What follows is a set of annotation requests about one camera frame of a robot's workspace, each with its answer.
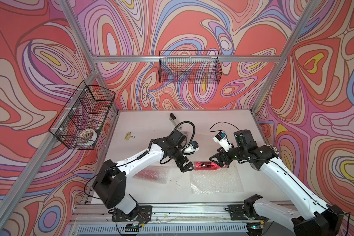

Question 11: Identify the cup of pens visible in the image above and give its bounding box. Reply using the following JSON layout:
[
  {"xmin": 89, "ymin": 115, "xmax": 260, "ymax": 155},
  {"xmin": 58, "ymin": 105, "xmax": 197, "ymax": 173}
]
[{"xmin": 267, "ymin": 145, "xmax": 279, "ymax": 156}]

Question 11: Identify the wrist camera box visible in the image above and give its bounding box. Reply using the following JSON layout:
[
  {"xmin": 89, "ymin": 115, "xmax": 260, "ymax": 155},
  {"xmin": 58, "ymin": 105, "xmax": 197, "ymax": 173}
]
[
  {"xmin": 213, "ymin": 131, "xmax": 233, "ymax": 152},
  {"xmin": 182, "ymin": 141, "xmax": 199, "ymax": 155}
]

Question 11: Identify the black wire basket back wall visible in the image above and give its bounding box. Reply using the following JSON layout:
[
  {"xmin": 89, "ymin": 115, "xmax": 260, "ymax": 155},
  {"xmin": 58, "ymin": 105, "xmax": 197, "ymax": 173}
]
[{"xmin": 158, "ymin": 49, "xmax": 223, "ymax": 85}]

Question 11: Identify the patterned bowl in basket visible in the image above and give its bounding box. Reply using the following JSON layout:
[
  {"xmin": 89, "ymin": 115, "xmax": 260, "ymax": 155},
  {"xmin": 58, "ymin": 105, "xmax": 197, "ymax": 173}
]
[{"xmin": 76, "ymin": 129, "xmax": 98, "ymax": 147}]

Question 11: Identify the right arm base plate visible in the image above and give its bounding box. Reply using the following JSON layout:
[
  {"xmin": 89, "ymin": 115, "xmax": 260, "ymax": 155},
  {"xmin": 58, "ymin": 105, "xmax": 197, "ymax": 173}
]
[{"xmin": 224, "ymin": 205, "xmax": 269, "ymax": 222}]

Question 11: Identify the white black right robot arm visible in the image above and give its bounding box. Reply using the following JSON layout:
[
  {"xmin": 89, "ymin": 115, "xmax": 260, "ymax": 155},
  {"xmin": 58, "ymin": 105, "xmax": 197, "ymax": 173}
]
[{"xmin": 210, "ymin": 129, "xmax": 345, "ymax": 236}]

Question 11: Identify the black wire basket left wall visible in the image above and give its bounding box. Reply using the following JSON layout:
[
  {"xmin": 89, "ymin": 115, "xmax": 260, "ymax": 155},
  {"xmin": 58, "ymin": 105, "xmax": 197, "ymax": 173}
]
[{"xmin": 49, "ymin": 82, "xmax": 116, "ymax": 150}]

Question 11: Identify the clear bubble wrap sheet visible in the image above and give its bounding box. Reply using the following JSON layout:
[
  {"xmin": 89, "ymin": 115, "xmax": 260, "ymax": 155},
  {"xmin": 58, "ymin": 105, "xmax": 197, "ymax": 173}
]
[{"xmin": 133, "ymin": 166, "xmax": 170, "ymax": 184}]

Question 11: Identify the black wire basket wall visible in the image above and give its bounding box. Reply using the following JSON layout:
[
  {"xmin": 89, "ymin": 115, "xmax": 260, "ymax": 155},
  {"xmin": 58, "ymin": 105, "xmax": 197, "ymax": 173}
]
[
  {"xmin": 158, "ymin": 49, "xmax": 223, "ymax": 85},
  {"xmin": 49, "ymin": 82, "xmax": 116, "ymax": 150}
]

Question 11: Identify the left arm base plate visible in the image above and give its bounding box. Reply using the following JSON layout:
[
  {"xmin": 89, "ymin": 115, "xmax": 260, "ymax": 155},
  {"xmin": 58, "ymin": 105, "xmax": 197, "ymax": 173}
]
[{"xmin": 108, "ymin": 205, "xmax": 152, "ymax": 222}]

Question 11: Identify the pink bottle with label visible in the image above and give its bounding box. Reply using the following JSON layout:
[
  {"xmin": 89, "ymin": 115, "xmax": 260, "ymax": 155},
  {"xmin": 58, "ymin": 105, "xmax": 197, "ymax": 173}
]
[{"xmin": 134, "ymin": 168, "xmax": 167, "ymax": 182}]

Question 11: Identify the yellow binder clip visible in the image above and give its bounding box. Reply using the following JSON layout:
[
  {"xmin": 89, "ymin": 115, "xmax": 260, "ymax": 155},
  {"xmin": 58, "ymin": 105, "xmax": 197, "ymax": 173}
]
[{"xmin": 124, "ymin": 132, "xmax": 135, "ymax": 140}]

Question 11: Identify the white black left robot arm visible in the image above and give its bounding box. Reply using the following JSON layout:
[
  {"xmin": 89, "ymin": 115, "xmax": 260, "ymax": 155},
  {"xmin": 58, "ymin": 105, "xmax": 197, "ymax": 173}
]
[{"xmin": 92, "ymin": 130, "xmax": 199, "ymax": 216}]

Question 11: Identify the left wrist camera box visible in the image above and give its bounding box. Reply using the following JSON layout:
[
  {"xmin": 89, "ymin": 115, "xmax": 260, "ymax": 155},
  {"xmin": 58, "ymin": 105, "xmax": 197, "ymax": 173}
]
[{"xmin": 182, "ymin": 141, "xmax": 199, "ymax": 155}]

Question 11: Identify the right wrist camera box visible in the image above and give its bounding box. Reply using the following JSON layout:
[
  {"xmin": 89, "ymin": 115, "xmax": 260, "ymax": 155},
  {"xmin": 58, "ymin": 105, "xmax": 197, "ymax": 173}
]
[{"xmin": 213, "ymin": 131, "xmax": 233, "ymax": 152}]

